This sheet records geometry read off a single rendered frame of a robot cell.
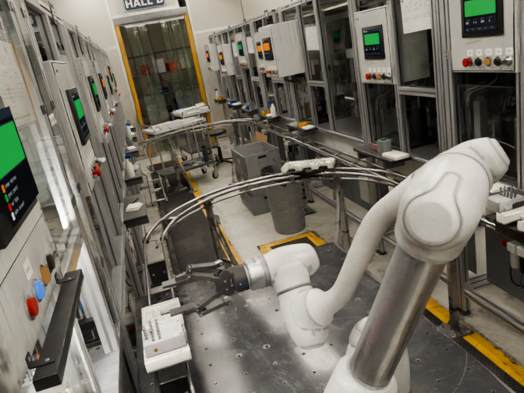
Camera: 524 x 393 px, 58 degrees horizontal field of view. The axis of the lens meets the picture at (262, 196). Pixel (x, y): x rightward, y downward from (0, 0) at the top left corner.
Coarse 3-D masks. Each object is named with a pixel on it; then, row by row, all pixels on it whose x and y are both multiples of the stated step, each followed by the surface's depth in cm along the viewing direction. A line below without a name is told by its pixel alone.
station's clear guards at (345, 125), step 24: (336, 0) 343; (312, 24) 394; (336, 24) 353; (312, 48) 407; (336, 48) 363; (312, 72) 423; (336, 72) 374; (336, 96) 385; (336, 120) 398; (360, 120) 354
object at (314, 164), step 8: (312, 160) 340; (320, 160) 337; (328, 160) 336; (288, 168) 340; (296, 168) 331; (304, 168) 337; (312, 168) 328; (320, 168) 332; (328, 168) 324; (304, 176) 332; (312, 176) 330; (320, 176) 329
